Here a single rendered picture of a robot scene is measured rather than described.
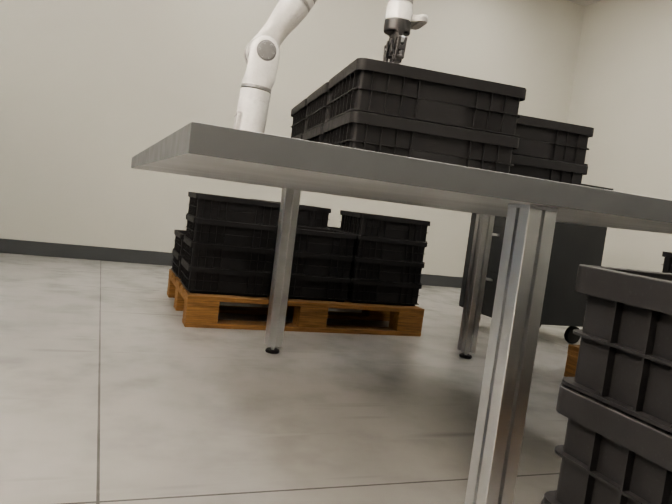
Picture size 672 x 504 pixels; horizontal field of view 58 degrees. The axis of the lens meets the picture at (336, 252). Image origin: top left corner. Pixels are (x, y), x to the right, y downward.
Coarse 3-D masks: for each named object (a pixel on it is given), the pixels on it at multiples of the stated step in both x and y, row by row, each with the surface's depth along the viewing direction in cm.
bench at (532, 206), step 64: (192, 128) 75; (320, 192) 239; (384, 192) 135; (448, 192) 94; (512, 192) 93; (576, 192) 98; (512, 256) 105; (512, 320) 103; (512, 384) 104; (512, 448) 106
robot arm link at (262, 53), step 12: (264, 36) 177; (252, 48) 176; (264, 48) 177; (276, 48) 178; (252, 60) 176; (264, 60) 177; (276, 60) 179; (252, 72) 177; (264, 72) 178; (276, 72) 180; (252, 84) 177; (264, 84) 178
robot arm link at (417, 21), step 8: (392, 0) 166; (400, 0) 165; (408, 0) 165; (392, 8) 165; (400, 8) 165; (408, 8) 165; (392, 16) 165; (400, 16) 165; (408, 16) 166; (416, 16) 167; (424, 16) 165; (416, 24) 169; (424, 24) 168
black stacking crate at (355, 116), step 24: (336, 120) 140; (360, 120) 127; (384, 120) 128; (408, 120) 129; (336, 144) 140; (360, 144) 128; (384, 144) 129; (408, 144) 131; (432, 144) 132; (456, 144) 133; (480, 144) 135; (504, 144) 135; (480, 168) 135; (504, 168) 137
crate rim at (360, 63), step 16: (352, 64) 130; (368, 64) 126; (384, 64) 127; (400, 64) 127; (336, 80) 144; (432, 80) 129; (448, 80) 130; (464, 80) 131; (480, 80) 132; (512, 96) 134
